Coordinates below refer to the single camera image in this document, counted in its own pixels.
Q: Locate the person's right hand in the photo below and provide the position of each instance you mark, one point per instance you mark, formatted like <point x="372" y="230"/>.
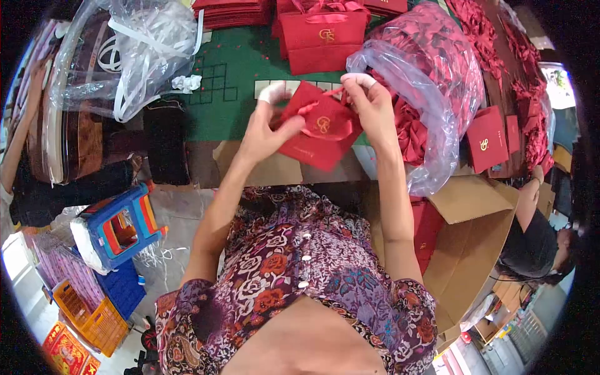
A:
<point x="375" y="112"/>

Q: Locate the person's left hand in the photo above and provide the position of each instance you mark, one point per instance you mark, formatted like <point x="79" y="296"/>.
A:
<point x="260" y="136"/>

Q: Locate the person's left thumb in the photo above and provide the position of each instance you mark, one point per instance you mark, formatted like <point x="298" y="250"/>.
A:
<point x="290" y="127"/>

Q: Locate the person's right thumb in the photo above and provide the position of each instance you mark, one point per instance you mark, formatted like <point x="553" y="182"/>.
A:
<point x="352" y="101"/>

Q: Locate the person's right index finger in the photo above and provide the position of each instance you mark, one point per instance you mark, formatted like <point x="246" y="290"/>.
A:
<point x="360" y="80"/>

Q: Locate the person's left index finger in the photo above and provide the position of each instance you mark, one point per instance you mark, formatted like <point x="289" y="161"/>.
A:
<point x="269" y="96"/>

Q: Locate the small red gift bag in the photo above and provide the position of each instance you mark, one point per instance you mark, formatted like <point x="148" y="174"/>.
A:
<point x="323" y="136"/>

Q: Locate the green cutting mat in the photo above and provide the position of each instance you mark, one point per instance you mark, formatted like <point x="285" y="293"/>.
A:
<point x="234" y="108"/>

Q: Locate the flat cardboard sheet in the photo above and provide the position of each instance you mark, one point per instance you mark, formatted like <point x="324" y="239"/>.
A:
<point x="276" y="171"/>

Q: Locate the standing red gift bag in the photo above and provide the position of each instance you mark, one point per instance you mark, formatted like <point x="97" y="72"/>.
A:
<point x="323" y="44"/>

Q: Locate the clear bag of red ribbons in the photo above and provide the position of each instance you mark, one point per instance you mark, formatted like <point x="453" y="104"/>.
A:
<point x="436" y="79"/>

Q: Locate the stack of flat red bags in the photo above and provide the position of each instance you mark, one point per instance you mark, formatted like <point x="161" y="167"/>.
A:
<point x="386" y="5"/>
<point x="232" y="11"/>

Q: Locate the crumpled white paper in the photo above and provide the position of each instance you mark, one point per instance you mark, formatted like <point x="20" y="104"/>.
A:
<point x="186" y="83"/>

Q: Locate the clear bag of white ribbons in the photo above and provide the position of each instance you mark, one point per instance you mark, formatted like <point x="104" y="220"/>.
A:
<point x="145" y="47"/>

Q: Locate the flat red paper bag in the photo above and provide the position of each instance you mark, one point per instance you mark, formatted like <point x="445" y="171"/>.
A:
<point x="486" y="139"/>

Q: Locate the red bags inside carton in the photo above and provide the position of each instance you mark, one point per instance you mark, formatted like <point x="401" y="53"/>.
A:
<point x="425" y="234"/>

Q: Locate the person's body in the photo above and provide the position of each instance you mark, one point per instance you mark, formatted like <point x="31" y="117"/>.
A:
<point x="300" y="281"/>

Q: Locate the pile of red ribbon bows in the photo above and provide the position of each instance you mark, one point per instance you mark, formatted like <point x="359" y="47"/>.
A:
<point x="520" y="61"/>

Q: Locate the narrow flat red bag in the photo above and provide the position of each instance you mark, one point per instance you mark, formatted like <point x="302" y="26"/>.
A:
<point x="513" y="134"/>

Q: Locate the open cardboard box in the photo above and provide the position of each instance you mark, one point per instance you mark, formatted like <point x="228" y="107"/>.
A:
<point x="468" y="243"/>

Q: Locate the blue plastic stool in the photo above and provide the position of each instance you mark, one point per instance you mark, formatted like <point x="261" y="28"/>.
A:
<point x="119" y="229"/>

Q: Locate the blue plastic crate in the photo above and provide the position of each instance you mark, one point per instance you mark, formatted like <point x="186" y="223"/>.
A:
<point x="123" y="288"/>

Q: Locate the stack of purple packets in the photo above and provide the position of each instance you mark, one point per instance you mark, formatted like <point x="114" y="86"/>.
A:
<point x="65" y="269"/>

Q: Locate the orange plastic crate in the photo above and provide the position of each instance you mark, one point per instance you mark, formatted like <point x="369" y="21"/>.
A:
<point x="93" y="323"/>

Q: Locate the red and yellow printed box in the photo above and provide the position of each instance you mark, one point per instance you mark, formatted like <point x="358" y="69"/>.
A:
<point x="65" y="351"/>

